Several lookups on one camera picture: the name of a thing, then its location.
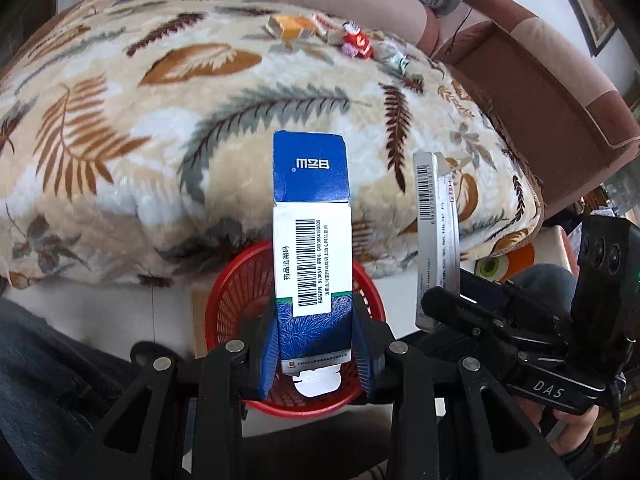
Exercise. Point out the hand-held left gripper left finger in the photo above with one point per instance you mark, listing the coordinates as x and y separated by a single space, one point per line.
266 355

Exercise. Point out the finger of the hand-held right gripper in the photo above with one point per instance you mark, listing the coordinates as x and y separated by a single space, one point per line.
470 317
505 295

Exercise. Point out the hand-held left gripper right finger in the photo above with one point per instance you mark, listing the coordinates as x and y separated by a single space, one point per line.
364 355

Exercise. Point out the red plastic basket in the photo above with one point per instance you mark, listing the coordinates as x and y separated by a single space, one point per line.
235 285

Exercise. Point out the silver cardboard box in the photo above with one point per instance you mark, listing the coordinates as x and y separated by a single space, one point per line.
436 240

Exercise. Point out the blue white medicine box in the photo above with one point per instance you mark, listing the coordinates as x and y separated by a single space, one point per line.
310 260

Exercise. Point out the person's right hand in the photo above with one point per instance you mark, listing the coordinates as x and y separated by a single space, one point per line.
575 432

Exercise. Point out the orange cartoon cushion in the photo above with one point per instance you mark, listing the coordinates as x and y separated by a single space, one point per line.
500 262

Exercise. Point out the person's right leg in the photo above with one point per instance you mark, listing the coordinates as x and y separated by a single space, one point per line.
545 285

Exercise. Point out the person's leg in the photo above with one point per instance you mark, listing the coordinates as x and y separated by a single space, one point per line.
545 285
45 385

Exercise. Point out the pink brown sofa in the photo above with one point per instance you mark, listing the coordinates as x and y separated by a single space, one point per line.
550 90

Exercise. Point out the person's left leg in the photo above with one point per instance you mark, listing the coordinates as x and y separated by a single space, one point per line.
45 385

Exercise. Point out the leaf print blanket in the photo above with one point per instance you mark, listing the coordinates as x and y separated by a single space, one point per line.
200 135

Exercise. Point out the silver green wrapper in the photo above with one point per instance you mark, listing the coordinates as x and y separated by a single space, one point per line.
392 59

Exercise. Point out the red candy wrapper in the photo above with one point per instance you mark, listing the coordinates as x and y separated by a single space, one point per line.
359 44

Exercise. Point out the white red packet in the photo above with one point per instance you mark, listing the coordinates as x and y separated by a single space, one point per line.
327 27

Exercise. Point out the orange cardboard box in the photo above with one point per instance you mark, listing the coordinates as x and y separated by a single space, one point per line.
292 26

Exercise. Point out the framed wall picture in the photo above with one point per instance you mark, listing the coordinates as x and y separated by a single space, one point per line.
590 5

